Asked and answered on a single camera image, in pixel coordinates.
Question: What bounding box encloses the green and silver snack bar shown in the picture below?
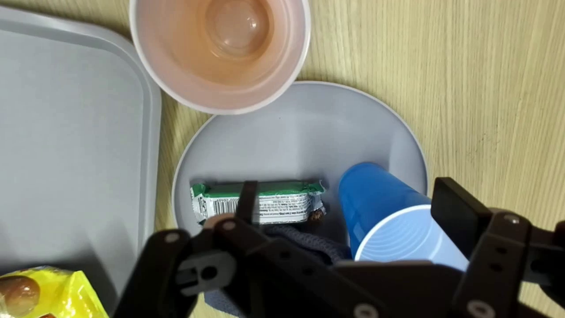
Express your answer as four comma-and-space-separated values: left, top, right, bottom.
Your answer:
191, 180, 327, 226

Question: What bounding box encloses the grey cloth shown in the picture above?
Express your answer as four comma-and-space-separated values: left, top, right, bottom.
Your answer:
204, 224, 351, 318

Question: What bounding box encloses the pink plastic cup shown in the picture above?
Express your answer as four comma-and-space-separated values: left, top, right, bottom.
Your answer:
129, 0, 311, 115

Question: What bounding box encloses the blue plastic cup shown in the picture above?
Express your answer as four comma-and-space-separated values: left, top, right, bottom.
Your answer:
338, 163, 471, 271

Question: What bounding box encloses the grey round plate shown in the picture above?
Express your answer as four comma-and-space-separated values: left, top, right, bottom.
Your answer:
171, 81, 429, 265

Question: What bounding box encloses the grey plastic tray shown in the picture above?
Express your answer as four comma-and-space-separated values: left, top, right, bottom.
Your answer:
0, 5, 162, 310

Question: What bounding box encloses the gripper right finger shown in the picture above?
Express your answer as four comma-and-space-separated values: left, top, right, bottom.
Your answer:
430, 177, 565, 318

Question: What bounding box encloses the yellow snack packet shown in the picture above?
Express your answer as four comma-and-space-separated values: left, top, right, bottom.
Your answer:
0, 266, 110, 318

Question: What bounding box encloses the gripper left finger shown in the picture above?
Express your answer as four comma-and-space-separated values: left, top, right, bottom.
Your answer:
113, 180, 390, 318

